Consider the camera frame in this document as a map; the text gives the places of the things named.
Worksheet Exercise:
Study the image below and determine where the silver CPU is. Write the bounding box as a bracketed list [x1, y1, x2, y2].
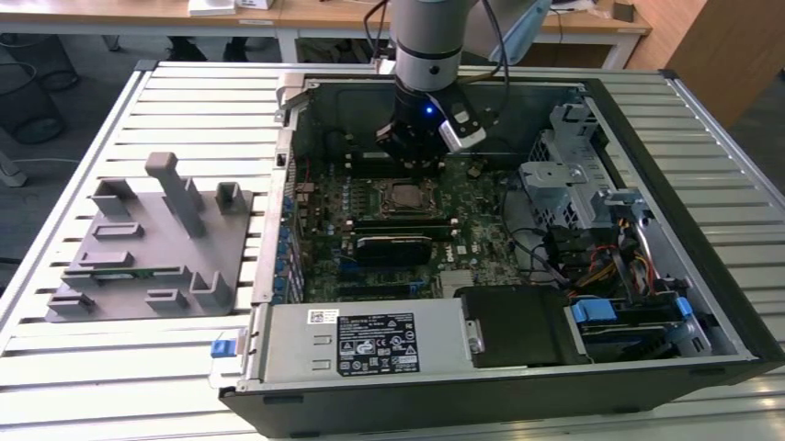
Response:
[391, 185, 431, 209]

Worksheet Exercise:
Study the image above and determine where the metal socket cover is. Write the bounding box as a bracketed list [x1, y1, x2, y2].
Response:
[378, 179, 440, 218]

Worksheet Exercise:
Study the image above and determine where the CPU socket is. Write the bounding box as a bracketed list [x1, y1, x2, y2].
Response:
[374, 177, 444, 221]

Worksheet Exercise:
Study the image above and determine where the small black graphics card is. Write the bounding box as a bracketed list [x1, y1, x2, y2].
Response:
[354, 234, 434, 267]

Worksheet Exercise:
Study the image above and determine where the silver metal drive cage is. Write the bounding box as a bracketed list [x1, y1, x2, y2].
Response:
[518, 103, 621, 231]

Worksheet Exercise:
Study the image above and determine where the green motherboard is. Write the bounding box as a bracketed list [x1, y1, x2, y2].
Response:
[284, 155, 535, 304]

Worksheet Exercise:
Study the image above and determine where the silver chipset heatsink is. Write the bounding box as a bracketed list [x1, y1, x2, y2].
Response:
[439, 270, 476, 296]

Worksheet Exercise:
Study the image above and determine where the black expansion slot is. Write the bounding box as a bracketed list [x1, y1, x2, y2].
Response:
[336, 283, 424, 298]

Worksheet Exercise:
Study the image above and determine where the blue disk carrier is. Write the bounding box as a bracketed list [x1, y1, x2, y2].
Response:
[567, 297, 618, 333]

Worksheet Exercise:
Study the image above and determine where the grey plastic parts rack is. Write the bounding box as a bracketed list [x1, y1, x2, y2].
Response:
[45, 151, 256, 325]

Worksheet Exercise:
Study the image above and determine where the silver power supply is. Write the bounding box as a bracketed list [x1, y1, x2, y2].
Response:
[242, 300, 486, 386]

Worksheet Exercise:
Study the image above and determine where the wooden cabinet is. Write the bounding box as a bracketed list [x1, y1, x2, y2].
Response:
[625, 0, 785, 130]

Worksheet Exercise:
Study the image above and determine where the green RAM stick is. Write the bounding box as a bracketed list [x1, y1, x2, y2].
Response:
[89, 270, 159, 280]

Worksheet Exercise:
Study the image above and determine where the black PC case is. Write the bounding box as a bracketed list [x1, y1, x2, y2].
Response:
[207, 72, 785, 440]

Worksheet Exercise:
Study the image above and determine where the black mesh wastebasket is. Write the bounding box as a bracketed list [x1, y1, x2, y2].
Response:
[0, 62, 68, 146]
[0, 32, 81, 92]

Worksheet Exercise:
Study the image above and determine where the white camera with black bracket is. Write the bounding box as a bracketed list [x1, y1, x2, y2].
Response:
[435, 94, 490, 152]

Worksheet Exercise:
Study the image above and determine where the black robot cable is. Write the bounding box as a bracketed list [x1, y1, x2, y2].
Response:
[360, 0, 514, 120]

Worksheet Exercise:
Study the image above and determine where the coloured power wire bundle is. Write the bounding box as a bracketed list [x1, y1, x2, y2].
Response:
[566, 219, 653, 298]

